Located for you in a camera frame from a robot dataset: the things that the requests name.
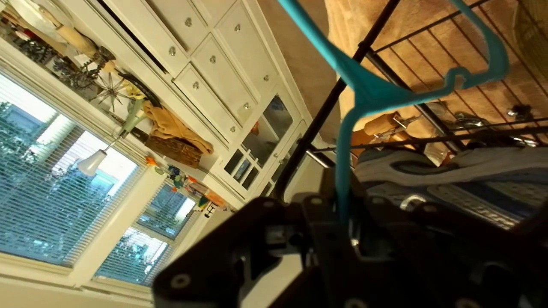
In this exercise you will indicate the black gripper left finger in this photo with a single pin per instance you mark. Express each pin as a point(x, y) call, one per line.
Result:
point(246, 257)

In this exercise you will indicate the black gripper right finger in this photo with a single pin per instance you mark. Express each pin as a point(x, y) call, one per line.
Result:
point(446, 262)

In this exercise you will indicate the blue plastic clothes hanger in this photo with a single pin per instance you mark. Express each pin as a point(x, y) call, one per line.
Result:
point(377, 91)

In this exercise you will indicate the black metal shoe rack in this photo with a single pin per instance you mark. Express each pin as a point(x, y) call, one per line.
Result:
point(400, 62)

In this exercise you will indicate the brown crumpled fabric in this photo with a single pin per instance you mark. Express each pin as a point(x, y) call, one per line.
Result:
point(177, 134)

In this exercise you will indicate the white drawer cabinet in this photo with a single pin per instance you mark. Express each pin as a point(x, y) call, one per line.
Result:
point(216, 69)

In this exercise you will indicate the window with white frame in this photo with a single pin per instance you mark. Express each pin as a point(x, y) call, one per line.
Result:
point(52, 194)

